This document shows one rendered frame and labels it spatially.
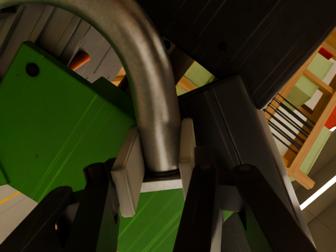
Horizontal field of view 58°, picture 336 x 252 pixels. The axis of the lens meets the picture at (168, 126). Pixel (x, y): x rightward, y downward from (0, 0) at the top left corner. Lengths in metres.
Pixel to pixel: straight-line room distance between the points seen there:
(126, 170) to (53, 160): 0.11
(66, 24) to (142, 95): 0.09
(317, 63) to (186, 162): 3.68
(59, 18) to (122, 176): 0.14
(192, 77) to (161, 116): 2.81
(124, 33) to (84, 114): 0.08
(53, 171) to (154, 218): 0.09
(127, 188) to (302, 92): 3.36
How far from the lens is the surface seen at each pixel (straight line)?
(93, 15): 0.19
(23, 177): 0.28
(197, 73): 3.03
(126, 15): 0.19
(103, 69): 0.85
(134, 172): 0.18
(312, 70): 3.71
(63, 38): 0.25
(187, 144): 0.17
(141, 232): 0.28
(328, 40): 1.00
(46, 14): 0.25
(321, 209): 8.21
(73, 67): 0.68
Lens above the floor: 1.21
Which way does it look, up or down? 5 degrees down
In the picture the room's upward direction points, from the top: 130 degrees clockwise
